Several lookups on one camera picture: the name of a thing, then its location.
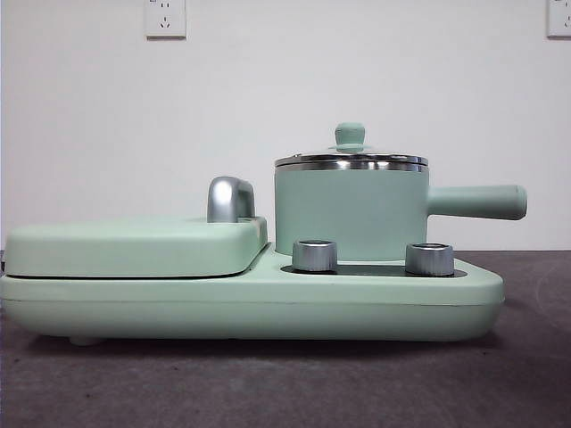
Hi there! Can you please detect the glass lid with green knob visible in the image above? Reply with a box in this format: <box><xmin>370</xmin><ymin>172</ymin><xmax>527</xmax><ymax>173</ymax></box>
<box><xmin>275</xmin><ymin>122</ymin><xmax>429</xmax><ymax>165</ymax></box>

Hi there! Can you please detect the silver control knob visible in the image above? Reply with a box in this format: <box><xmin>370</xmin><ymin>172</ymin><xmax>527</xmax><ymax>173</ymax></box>
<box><xmin>404</xmin><ymin>243</ymin><xmax>456</xmax><ymax>276</ymax></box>
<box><xmin>290</xmin><ymin>239</ymin><xmax>339</xmax><ymax>273</ymax></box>

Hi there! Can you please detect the mint green breakfast machine base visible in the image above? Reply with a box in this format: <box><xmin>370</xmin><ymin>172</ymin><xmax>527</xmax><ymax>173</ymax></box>
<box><xmin>0</xmin><ymin>256</ymin><xmax>506</xmax><ymax>345</ymax></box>

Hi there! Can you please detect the mint green griddle cover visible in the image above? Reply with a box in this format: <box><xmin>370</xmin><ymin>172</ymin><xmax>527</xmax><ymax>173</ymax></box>
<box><xmin>4</xmin><ymin>215</ymin><xmax>269</xmax><ymax>280</ymax></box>

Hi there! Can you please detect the chrome griddle cover handle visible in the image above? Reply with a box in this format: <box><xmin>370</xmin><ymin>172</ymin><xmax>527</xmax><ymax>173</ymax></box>
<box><xmin>206</xmin><ymin>176</ymin><xmax>258</xmax><ymax>223</ymax></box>

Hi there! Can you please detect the mint green pot with handle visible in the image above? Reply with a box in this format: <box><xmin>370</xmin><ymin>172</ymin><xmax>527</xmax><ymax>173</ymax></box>
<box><xmin>273</xmin><ymin>160</ymin><xmax>529</xmax><ymax>264</ymax></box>

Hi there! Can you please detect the white wall socket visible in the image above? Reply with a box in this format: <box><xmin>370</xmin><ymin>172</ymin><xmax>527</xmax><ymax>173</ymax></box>
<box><xmin>546</xmin><ymin>0</ymin><xmax>571</xmax><ymax>39</ymax></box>
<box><xmin>144</xmin><ymin>0</ymin><xmax>187</xmax><ymax>40</ymax></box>

